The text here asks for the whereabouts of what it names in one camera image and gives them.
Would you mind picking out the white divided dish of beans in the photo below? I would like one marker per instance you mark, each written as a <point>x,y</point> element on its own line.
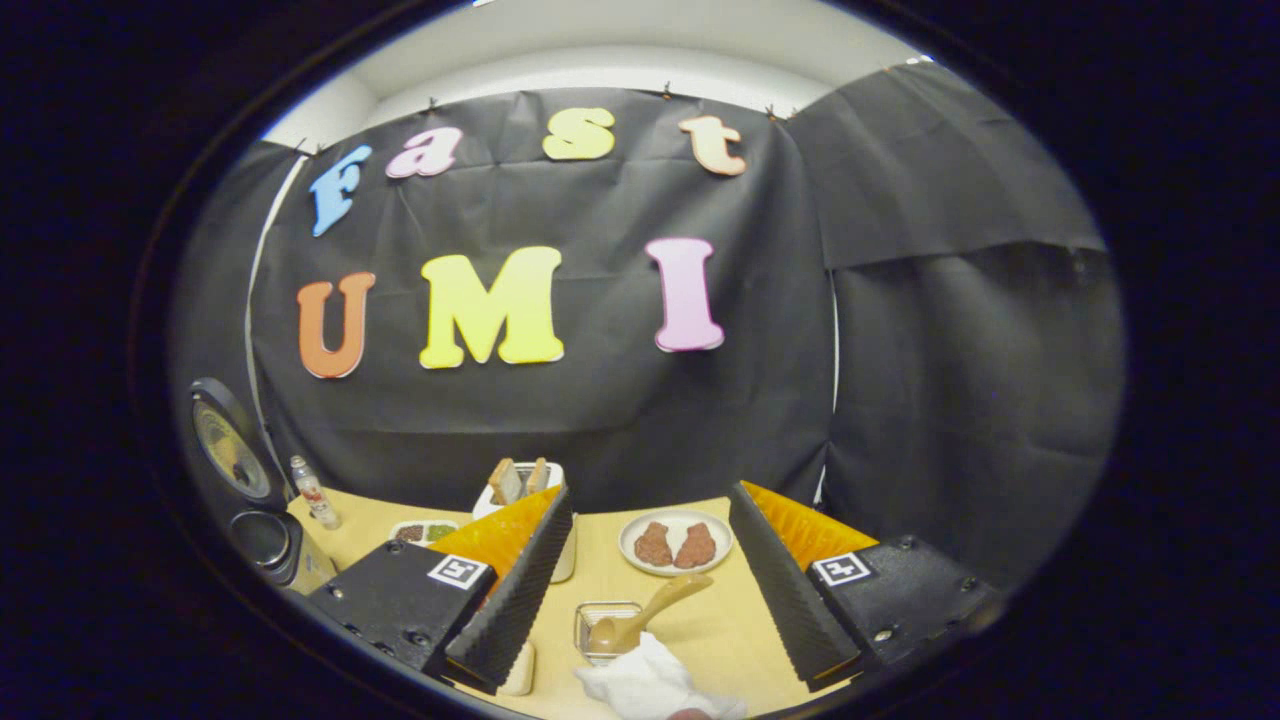
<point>420,533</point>

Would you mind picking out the round beige plate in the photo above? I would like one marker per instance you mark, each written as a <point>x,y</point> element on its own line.
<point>680,518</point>

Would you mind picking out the white crumpled cloth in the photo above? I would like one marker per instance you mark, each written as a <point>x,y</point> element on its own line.
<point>650,680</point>

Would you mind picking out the small clear plastic bottle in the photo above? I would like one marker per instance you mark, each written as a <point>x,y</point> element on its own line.
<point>315,495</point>

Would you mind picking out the brown meat piece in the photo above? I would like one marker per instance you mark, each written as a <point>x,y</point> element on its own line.
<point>696,546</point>
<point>653,545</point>

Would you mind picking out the clear square chopstick holder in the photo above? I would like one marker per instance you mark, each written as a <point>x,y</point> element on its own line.
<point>582,625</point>

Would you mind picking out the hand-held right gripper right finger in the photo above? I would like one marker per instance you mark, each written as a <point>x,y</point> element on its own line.
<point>785,600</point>

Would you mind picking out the wooden spoon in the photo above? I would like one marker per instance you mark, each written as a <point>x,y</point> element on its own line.
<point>660,602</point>

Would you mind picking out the dark grey rice cooker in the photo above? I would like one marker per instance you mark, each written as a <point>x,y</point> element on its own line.
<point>235,450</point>

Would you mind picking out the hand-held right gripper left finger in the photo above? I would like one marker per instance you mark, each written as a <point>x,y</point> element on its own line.
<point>515,600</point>

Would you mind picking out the toasted bread slice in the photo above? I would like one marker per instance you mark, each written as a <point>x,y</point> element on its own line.
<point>505,482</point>
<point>537,476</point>

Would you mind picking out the black backdrop cloth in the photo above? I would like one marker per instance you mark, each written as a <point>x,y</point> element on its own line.
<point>950,400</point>

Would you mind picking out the white toaster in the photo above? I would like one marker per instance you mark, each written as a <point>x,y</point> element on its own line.
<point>565,552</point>

